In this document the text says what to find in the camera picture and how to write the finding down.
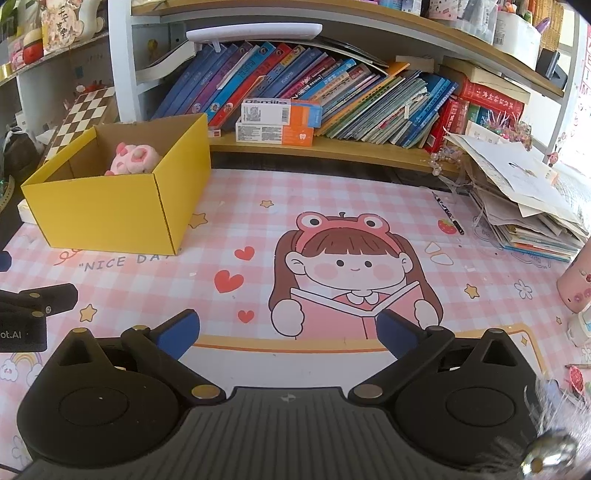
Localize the white lamp bar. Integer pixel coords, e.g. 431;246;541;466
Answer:
186;23;322;44

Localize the stack of papers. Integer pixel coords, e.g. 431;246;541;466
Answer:
445;131;591;264

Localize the white storage box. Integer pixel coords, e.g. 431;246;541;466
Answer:
494;11;541;70

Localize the silver metal bell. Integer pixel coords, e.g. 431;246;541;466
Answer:
522;429;580;478

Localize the brown and white chessboard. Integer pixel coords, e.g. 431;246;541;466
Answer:
39;85;116;167

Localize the small white container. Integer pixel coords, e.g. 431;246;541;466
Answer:
566;309;591;349

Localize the pink plush toy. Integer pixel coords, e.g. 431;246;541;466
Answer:
104;142;161;177

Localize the yellow cardboard box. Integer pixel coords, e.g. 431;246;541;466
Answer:
21;113;212;257

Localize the white shelf upright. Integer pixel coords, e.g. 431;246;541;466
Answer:
108;0;153;123

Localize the black pencil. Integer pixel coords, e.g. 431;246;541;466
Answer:
431;191;465;235

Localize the red and white ornament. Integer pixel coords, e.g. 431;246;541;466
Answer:
21;30;44;65

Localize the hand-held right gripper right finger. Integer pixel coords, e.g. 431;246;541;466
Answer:
348;308;532;407

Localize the pink cup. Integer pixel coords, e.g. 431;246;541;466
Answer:
556;240;591;315

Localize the pink paper ornament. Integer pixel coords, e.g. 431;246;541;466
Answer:
566;362;591;398

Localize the row of colourful books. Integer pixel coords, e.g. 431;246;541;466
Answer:
152;41;525;153

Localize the open white book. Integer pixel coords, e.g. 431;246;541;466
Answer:
136;41;197;84

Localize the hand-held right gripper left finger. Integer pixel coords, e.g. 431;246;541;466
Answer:
44;308;227;407

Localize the clear bead string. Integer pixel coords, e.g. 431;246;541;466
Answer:
429;148;462;177

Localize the orange and white toothpaste box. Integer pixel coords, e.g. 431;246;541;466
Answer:
235;121;315;146
241;98;323;127

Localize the pink printed desk mat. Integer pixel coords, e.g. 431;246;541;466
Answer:
0;168;591;462

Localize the wooden shelf board with books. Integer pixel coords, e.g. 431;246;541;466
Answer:
210;134;462;176

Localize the brown bag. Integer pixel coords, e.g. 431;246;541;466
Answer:
2;129;42;181

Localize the small black box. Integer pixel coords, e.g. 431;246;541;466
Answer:
536;48;568;88

